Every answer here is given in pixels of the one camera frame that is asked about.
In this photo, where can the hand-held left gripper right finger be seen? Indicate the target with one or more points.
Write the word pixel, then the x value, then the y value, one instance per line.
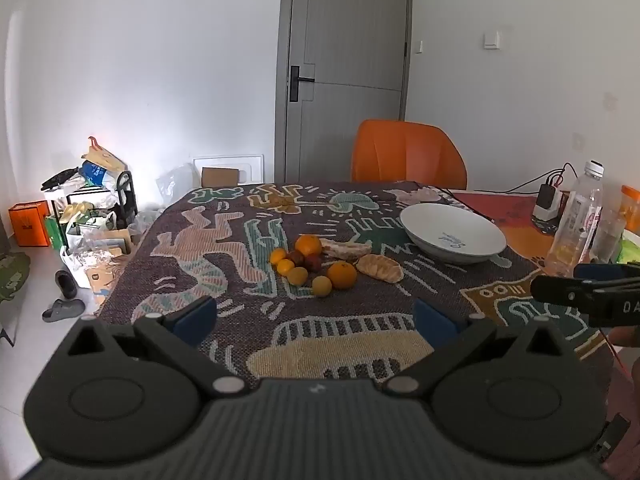
pixel 436 322

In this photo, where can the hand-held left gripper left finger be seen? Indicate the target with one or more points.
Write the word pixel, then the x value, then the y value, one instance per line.
pixel 192 319

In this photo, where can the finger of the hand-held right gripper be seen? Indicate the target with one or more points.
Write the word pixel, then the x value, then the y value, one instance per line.
pixel 555 290
pixel 597 271

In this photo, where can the white bowl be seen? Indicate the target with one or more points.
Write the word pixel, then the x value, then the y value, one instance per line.
pixel 450 227

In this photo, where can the small orange mandarin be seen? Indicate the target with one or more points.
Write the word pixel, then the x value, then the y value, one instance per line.
pixel 276 256
pixel 286 266

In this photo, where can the large orange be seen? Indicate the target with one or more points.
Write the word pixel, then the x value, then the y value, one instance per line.
pixel 342 275
pixel 308 246

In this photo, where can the yellow round fruit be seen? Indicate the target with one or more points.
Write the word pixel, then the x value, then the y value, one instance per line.
pixel 321 286
pixel 297 276

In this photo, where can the dark red round fruit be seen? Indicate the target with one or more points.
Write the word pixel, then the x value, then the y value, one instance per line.
pixel 297 258
pixel 313 262

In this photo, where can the clear drinking glass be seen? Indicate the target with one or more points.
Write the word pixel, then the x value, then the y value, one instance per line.
pixel 607 237

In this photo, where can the green packet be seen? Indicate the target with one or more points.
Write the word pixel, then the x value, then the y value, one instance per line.
pixel 630 251

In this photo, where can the clear plastic bottle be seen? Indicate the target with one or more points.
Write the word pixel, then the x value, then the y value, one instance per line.
pixel 575 220

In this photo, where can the printed woven blanket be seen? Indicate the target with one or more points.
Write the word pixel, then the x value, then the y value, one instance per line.
pixel 200 260

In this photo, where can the orange lidded jar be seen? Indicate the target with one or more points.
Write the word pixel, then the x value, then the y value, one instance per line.
pixel 631 205

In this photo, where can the peeled pomelo piece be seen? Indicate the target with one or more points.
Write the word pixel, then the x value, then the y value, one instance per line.
pixel 345 249
pixel 380 266

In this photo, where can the white and black charger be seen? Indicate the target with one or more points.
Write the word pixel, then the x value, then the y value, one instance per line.
pixel 546 200

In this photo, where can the rust orange table mat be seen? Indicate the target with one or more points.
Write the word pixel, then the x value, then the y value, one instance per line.
pixel 510 210

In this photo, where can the flat cardboard parcel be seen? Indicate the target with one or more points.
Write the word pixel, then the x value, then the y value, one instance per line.
pixel 102 282

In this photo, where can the grey slipper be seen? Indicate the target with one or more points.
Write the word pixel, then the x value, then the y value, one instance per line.
pixel 64 309

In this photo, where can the dark slipper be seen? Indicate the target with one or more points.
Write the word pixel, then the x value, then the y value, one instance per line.
pixel 65 284

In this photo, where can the white plastic bag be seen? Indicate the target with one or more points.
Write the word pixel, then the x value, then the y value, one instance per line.
pixel 92 225

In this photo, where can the black trolley rack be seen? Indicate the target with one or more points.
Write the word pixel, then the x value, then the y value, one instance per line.
pixel 127 195

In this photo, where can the brown cardboard box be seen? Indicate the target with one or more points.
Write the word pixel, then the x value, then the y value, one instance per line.
pixel 220 176

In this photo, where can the pale yellow bundle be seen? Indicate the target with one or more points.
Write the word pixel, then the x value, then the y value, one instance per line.
pixel 77 210

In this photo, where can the green bag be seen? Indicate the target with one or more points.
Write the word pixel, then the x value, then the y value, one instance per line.
pixel 55 230

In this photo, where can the white board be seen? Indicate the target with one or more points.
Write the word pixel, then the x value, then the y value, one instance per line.
pixel 250 162

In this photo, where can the orange chair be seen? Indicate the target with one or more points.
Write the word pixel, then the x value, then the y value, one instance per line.
pixel 407 152

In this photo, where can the blue and white bag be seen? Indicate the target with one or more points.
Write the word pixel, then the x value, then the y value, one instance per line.
pixel 97 172

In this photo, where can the green camouflage cloth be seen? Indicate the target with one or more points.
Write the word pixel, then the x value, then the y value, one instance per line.
pixel 12 275

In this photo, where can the brown paper bag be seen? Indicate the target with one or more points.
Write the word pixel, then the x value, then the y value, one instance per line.
pixel 102 155

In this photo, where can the orange box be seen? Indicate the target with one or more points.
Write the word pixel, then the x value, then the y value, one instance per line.
pixel 29 224

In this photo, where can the black flat item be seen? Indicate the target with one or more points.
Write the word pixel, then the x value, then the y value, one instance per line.
pixel 60 177

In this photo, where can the grey door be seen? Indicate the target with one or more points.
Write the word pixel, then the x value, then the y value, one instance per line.
pixel 350 50

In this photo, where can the white light switch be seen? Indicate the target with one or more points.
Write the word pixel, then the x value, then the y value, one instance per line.
pixel 491 40

